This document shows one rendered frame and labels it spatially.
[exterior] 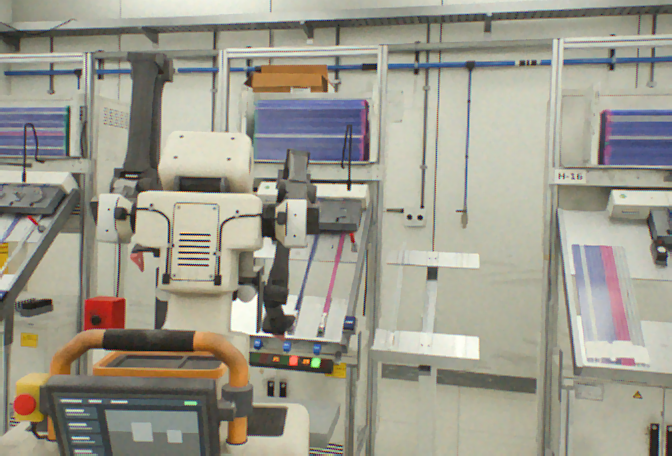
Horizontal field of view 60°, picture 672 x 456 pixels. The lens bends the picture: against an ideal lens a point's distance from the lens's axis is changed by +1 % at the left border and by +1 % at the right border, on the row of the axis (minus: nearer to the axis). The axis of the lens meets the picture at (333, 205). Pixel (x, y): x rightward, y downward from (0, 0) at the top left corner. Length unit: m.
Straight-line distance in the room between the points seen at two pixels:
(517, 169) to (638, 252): 1.67
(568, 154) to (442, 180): 1.44
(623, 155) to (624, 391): 0.88
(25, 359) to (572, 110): 2.68
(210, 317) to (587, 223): 1.60
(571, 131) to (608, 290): 0.74
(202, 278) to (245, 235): 0.13
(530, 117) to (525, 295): 1.15
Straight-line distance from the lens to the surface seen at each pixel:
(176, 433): 1.01
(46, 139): 3.15
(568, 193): 2.65
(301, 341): 2.12
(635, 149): 2.52
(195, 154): 1.40
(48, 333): 3.02
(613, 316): 2.20
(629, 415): 2.49
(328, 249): 2.37
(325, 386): 2.48
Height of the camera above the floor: 1.24
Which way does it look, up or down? 1 degrees down
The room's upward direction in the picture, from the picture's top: 2 degrees clockwise
